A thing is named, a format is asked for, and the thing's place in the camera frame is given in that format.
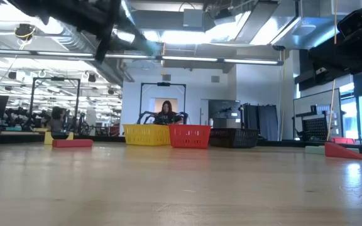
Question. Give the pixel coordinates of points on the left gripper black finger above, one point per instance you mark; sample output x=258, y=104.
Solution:
x=134, y=42
x=107, y=37

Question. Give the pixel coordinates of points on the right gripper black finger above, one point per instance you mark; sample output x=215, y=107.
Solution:
x=328, y=73
x=344, y=50

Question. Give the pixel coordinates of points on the green block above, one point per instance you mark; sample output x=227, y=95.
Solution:
x=314, y=150
x=354, y=150

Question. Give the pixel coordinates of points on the red wedge block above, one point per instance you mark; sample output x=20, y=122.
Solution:
x=338, y=152

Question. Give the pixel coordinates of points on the red rectangular block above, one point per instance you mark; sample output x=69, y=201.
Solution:
x=72, y=143

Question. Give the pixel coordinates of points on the yellow arch block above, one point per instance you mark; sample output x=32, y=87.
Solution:
x=48, y=138

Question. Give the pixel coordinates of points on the black distant robot arm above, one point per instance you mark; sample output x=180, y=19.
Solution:
x=182, y=117
x=141, y=115

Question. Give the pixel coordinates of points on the white board panel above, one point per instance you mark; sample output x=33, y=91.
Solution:
x=306, y=103

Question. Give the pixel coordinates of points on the black perforated crate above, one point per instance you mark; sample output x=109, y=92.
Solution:
x=314, y=128

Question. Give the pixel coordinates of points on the long ceiling light bar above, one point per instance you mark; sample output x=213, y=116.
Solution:
x=200, y=59

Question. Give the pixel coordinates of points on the red distant bin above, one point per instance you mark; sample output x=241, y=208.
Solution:
x=342, y=140

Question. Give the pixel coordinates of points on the person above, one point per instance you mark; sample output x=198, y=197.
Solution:
x=167, y=108
x=56, y=120

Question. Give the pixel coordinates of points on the black curtain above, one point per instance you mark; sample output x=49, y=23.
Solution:
x=262, y=122

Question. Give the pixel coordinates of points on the yellow plastic basket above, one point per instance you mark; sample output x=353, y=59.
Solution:
x=146, y=135

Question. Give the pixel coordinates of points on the red plastic basket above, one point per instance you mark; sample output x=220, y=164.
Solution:
x=189, y=136

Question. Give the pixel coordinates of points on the grey metal cabinet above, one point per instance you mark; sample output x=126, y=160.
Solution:
x=223, y=110

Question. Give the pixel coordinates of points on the small white bottle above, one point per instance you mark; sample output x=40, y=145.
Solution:
x=211, y=122

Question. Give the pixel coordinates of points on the black plastic basket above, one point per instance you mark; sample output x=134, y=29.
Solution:
x=234, y=138

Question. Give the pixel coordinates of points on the black distant robot rig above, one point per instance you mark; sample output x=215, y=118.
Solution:
x=20, y=113

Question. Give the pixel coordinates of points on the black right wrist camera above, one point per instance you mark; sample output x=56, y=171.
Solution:
x=354, y=23

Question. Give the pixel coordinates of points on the black gantry frame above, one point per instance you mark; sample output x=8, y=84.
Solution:
x=57, y=79
x=163, y=84

